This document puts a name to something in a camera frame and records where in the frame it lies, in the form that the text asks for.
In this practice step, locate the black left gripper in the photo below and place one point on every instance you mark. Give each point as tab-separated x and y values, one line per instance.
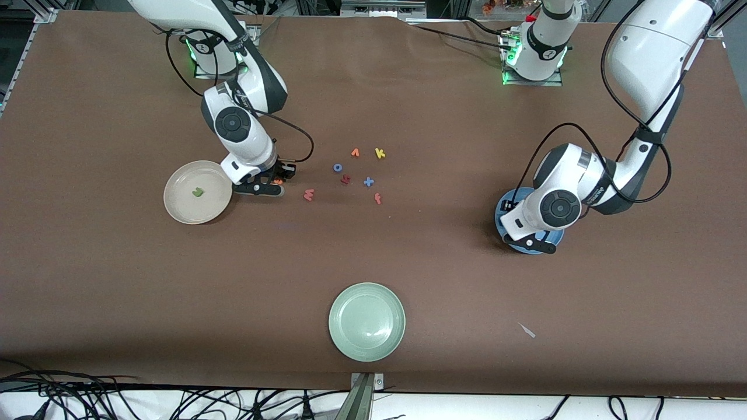
509	206

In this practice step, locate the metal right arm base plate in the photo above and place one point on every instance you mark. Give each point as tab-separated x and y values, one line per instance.
201	74

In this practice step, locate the blue plate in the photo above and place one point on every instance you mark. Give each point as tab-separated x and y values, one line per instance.
499	220

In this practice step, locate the brown table cover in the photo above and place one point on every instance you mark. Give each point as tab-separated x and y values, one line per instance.
117	280

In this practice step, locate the aluminium corner bracket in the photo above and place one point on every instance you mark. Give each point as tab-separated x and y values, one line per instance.
46	16

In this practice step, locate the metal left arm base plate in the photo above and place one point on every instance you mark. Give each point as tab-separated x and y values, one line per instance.
548	83

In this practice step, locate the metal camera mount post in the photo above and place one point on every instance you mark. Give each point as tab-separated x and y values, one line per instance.
362	402

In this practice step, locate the pale green plate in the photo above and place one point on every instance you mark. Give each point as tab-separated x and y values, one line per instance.
366	322

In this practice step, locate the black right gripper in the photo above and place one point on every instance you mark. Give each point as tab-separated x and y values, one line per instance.
282	170

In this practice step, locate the white paper scrap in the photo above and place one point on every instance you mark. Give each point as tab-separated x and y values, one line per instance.
528	331

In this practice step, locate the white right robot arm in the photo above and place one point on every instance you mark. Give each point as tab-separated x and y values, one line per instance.
233	125

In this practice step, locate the beige brown plate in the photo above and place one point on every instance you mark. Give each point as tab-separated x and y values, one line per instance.
187	201

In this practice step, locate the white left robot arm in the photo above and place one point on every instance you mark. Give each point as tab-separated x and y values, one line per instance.
648	58

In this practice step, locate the grey power strip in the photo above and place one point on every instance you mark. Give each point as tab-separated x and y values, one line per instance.
382	9

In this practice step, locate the aluminium frame profile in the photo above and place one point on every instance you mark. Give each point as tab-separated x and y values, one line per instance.
718	26

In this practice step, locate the aluminium table edge rail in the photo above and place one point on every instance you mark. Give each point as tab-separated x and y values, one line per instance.
20	55

